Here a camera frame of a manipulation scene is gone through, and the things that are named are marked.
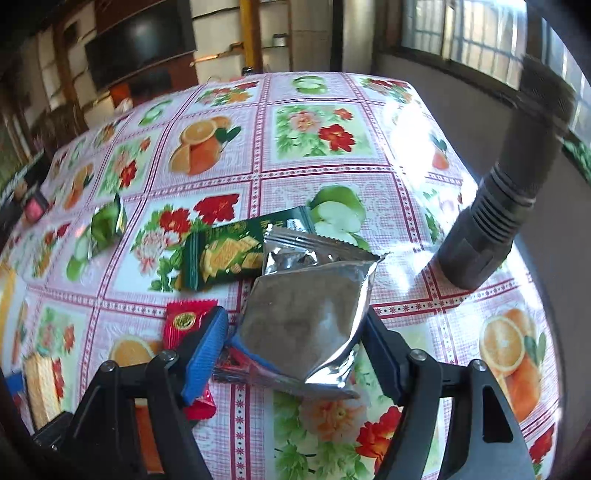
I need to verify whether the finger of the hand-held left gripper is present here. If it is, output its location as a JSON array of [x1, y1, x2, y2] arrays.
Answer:
[[4, 369, 75, 455]]

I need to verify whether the wooden television cabinet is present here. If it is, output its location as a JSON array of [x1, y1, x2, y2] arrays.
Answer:
[[108, 65, 199, 109]]

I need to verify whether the black television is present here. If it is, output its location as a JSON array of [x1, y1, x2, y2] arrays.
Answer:
[[84, 0, 198, 88]]

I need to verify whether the dark green biscuit packet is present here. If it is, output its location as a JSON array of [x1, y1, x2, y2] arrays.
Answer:
[[179, 206, 318, 292]]

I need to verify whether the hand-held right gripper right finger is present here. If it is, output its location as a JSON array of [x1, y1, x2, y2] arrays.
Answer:
[[358, 307, 536, 480]]

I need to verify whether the dark red snack packet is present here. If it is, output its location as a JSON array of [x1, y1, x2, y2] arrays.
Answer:
[[213, 345, 278, 386]]

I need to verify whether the red crinkled snack packet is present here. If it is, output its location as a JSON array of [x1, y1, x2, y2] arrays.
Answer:
[[163, 298, 220, 422]]

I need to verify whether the silver foil snack packet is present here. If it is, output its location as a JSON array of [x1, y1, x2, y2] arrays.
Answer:
[[215, 258, 385, 401], [262, 224, 391, 278]]

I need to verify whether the pink box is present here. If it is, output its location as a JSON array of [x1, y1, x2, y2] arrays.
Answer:
[[25, 194, 49, 225]]

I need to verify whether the small green snack packet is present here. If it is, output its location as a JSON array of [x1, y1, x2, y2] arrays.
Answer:
[[88, 193, 129, 254]]

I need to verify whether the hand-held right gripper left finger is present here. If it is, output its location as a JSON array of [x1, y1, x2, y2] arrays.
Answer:
[[60, 307, 230, 480]]

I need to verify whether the floral fruit print tablecloth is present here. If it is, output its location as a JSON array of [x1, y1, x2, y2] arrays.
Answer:
[[0, 71, 561, 480]]

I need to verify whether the orange cracker packet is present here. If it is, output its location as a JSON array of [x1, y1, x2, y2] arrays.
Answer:
[[24, 352, 66, 431]]

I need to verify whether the barred window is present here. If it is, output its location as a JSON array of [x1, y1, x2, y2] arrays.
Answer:
[[399, 0, 591, 139]]

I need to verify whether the wooden wall shelf unit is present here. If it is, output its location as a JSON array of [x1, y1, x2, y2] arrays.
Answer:
[[28, 0, 296, 134]]

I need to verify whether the grey metal flashlight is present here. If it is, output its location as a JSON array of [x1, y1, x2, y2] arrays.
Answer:
[[436, 51, 578, 291]]

